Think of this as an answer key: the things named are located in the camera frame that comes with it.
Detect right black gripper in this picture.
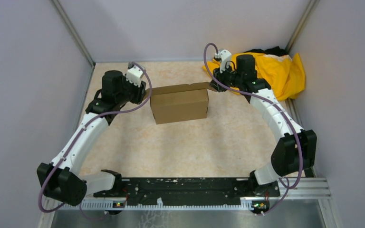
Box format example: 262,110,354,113
209,63,242,92

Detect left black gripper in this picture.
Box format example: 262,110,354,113
115,72,146,105

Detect brown cardboard box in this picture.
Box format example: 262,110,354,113
144,82,216,124

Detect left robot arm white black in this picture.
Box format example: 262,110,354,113
37,66,152,213

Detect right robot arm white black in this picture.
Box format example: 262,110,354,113
211,50,317,196

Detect black cloth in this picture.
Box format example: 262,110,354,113
244,46,289,57

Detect yellow cloth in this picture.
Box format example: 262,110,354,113
202,52,306,102

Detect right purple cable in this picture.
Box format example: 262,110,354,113
203,42,304,216

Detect purple cable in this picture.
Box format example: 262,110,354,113
37,62,153,220
203,42,304,216

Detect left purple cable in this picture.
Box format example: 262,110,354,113
37,62,153,220

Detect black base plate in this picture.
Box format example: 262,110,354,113
93,177,280,206

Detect aluminium frame rail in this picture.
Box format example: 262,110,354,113
62,178,331,213

